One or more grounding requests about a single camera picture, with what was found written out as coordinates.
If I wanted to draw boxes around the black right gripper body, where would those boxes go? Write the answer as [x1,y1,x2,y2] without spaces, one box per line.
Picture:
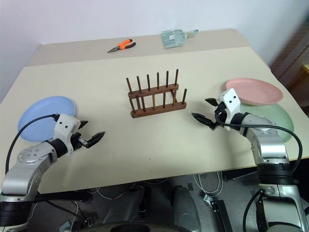
[213,101,230,127]

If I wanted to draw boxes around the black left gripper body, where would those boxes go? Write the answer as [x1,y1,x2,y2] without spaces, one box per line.
[70,131,88,150]

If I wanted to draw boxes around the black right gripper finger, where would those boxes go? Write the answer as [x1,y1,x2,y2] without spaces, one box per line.
[191,112,216,131]
[205,97,220,107]

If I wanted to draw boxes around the wooden dish rack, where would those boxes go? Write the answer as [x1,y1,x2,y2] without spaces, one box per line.
[126,69,188,118]

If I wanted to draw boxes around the pink plate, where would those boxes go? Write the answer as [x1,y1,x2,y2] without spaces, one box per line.
[225,77,284,107]

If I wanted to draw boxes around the blue plate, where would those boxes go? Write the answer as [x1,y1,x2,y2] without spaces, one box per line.
[18,96,78,142]

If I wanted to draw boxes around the black metal table bar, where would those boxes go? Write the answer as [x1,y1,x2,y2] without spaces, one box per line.
[33,189,93,203]

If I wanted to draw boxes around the green plate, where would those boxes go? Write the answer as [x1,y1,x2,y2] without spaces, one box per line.
[238,103,295,144]

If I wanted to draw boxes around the clear plastic bag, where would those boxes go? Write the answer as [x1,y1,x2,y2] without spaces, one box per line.
[160,29,199,50]

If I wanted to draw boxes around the dark grey rounded shape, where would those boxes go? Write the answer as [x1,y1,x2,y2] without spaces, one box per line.
[171,185,201,232]

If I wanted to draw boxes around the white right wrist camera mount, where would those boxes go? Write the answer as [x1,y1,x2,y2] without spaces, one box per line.
[216,88,241,131]

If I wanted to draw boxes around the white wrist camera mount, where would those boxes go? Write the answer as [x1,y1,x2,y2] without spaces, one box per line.
[53,114,82,155]
[216,88,241,131]

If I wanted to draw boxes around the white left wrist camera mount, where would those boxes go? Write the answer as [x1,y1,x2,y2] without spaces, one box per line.
[53,114,82,155]

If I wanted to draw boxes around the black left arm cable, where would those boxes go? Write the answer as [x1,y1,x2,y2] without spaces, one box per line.
[5,114,60,175]

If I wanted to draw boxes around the white cable bundle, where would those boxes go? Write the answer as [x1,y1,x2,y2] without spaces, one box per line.
[192,171,223,197]

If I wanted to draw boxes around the orange handled pliers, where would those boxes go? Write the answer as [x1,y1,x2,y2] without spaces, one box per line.
[107,39,137,54]

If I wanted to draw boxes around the black metal bracket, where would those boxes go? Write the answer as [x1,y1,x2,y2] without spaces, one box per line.
[203,192,230,232]

